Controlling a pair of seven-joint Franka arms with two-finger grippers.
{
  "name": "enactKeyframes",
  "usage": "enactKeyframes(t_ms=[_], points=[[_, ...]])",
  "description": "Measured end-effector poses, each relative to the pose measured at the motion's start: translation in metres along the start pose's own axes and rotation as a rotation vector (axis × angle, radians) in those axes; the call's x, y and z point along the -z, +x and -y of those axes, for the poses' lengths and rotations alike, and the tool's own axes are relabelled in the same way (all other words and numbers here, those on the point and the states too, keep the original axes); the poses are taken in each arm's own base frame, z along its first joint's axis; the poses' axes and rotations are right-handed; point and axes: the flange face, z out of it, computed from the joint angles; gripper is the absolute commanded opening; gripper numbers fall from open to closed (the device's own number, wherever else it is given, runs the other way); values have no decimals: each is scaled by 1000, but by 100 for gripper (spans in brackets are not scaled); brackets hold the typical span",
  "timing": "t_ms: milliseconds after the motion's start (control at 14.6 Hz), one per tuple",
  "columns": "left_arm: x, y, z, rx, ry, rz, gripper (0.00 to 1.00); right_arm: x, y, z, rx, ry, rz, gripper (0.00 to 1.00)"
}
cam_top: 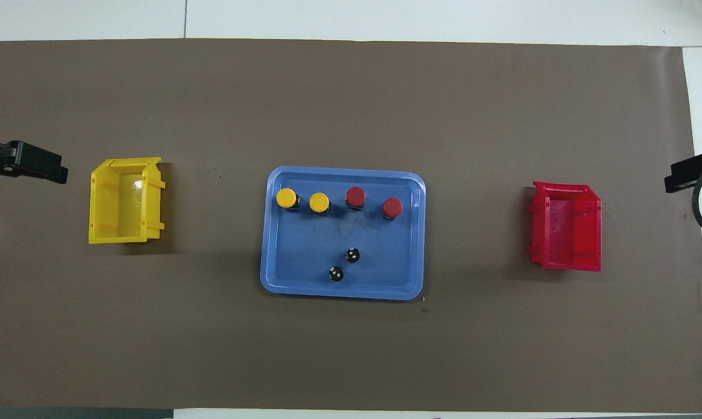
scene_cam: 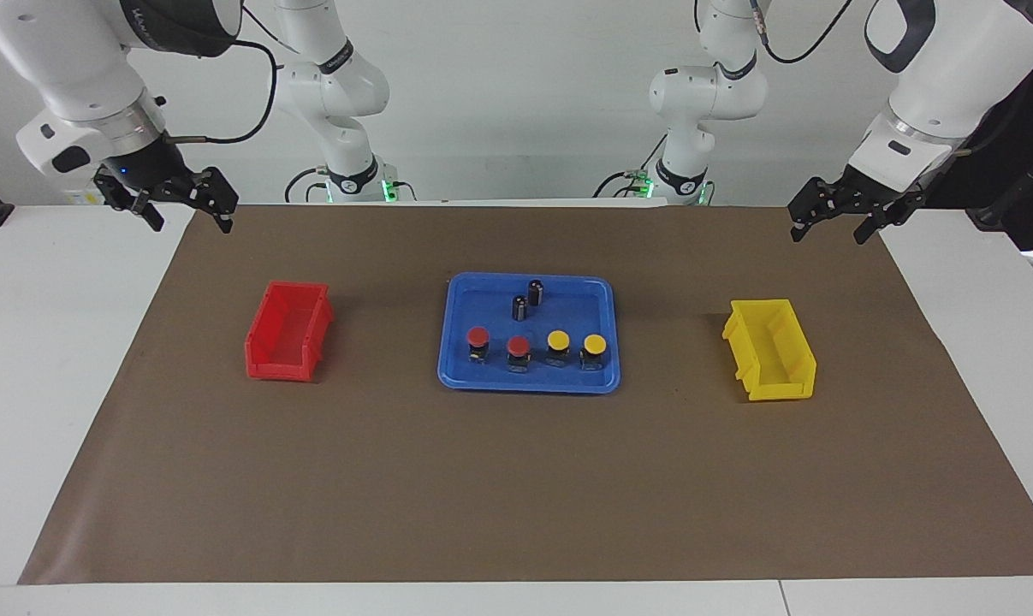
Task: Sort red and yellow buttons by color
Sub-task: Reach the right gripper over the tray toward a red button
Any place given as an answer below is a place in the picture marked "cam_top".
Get red plastic bin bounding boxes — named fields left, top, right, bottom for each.
left=528, top=182, right=603, bottom=272

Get brown table mat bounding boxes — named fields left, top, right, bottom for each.
left=0, top=38, right=702, bottom=413

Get blue plastic tray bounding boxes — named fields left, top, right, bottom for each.
left=260, top=166, right=427, bottom=301

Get yellow plastic bin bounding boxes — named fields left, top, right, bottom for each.
left=88, top=157, right=166, bottom=244

